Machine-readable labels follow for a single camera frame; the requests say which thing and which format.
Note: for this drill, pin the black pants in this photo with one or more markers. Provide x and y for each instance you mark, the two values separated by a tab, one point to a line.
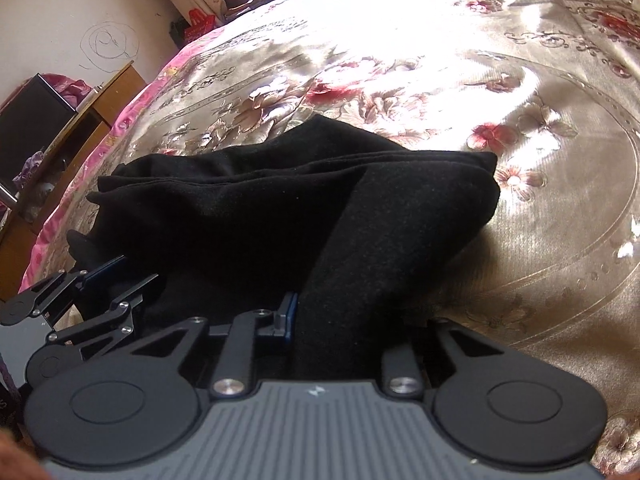
250	220

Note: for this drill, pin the pink cloth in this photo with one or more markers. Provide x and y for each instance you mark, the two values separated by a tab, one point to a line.
70	89

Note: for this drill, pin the dark green bag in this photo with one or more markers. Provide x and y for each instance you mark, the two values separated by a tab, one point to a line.
178	34

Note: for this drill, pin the black television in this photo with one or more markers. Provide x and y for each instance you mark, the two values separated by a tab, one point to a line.
30	135

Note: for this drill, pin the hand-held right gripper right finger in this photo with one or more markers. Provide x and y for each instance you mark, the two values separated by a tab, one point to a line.
398	366

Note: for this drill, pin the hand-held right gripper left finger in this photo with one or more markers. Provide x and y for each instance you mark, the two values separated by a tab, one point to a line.
289	316

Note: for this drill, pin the red plastic bag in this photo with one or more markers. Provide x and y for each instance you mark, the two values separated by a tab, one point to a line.
199	26

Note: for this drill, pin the wooden tv cabinet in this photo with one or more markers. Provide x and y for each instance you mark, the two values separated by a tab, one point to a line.
85	125

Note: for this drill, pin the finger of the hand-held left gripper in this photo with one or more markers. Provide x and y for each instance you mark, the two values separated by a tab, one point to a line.
102	271
112	312

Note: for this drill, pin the purple floral cloth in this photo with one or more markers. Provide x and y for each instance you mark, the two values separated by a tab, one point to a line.
30	167

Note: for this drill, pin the floral satin bedspread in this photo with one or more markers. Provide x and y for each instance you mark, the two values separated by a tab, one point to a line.
500	135

